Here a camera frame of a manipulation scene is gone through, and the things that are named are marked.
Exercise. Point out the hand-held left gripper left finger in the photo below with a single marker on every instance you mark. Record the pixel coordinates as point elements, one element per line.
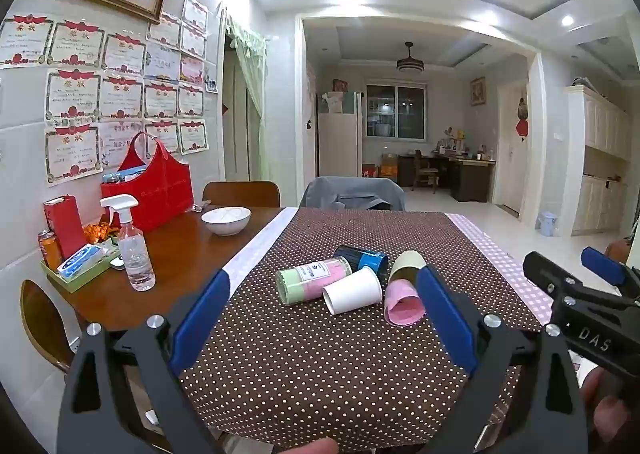
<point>200,319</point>

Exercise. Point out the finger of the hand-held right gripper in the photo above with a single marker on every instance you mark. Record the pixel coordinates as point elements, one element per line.
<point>545,271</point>
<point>602,265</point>

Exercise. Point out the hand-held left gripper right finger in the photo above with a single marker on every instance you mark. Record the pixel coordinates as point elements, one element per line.
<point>445,319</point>

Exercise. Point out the white paper cup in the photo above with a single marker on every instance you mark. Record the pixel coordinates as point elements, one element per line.
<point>350,296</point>

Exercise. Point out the pale green cup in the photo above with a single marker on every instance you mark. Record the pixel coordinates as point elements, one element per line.
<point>405,264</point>

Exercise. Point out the blue and black cup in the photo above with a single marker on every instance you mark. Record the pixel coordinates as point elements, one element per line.
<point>367,260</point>

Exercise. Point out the pink and green cup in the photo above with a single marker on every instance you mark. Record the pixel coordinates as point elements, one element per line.
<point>310,279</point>

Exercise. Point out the person's right hand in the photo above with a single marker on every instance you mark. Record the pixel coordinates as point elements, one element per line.
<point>600,401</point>

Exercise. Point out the person's left hand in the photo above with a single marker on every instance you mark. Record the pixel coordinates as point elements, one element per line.
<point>300,447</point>

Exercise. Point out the pale blue trash bin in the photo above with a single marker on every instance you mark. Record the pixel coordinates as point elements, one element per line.
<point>547,224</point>

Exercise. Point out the wooden dining table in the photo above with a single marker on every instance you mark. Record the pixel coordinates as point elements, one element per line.
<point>190,244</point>

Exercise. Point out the clear spray bottle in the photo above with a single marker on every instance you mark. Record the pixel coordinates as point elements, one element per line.
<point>135,254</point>

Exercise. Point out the small white gadget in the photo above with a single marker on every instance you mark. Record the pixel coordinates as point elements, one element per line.
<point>118,263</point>

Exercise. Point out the white bowl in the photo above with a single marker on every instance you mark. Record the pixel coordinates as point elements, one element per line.
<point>226,221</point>

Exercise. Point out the white door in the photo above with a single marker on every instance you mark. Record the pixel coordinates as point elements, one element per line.
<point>510,158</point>

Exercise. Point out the dark wooden desk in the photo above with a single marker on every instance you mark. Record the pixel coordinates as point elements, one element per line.
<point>470,178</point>

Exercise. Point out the brown dotted tablecloth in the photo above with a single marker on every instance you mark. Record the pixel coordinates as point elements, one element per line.
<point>310,374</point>

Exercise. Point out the wooden chair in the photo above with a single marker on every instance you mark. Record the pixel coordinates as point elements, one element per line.
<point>240,195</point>
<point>42,324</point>

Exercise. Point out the green tray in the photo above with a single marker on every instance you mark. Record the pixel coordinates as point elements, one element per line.
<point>75,281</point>

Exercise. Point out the blue and white box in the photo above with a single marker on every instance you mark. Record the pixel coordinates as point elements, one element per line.
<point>82,261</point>

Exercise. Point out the red tote bag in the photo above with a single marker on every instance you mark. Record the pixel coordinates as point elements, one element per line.
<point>160,194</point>

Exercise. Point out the orange snack packet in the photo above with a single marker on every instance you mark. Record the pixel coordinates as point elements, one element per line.
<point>97,234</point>

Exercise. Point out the dark desk chair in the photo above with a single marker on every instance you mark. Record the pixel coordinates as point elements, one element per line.
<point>425,173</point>

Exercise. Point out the red hanging ornament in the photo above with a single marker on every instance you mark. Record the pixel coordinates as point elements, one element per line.
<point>522,126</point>

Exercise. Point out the grey cloth covered chair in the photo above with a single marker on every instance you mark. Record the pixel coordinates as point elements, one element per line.
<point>355,191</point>

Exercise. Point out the cardboard boxes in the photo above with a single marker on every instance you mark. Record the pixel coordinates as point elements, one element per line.
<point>387,166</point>

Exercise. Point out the red box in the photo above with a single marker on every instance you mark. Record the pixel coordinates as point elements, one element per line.
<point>65,226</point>

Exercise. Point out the orange drink can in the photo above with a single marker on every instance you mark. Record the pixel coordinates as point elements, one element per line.
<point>50,251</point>

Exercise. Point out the small framed picture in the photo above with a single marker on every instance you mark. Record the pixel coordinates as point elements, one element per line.
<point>477,91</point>

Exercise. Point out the cream refrigerator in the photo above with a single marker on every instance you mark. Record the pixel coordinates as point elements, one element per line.
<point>340,143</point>

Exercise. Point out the window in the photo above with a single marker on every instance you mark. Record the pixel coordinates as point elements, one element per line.
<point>396,111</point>

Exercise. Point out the green door curtain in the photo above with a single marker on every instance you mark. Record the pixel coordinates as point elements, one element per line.
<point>250,83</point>

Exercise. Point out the round ceiling lamp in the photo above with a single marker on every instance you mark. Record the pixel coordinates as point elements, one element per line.
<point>410,63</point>

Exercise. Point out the cream wall cabinet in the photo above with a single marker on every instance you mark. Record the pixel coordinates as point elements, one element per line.
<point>600,133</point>

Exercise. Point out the group of wall certificates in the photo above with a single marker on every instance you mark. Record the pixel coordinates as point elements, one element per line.
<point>120,93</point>

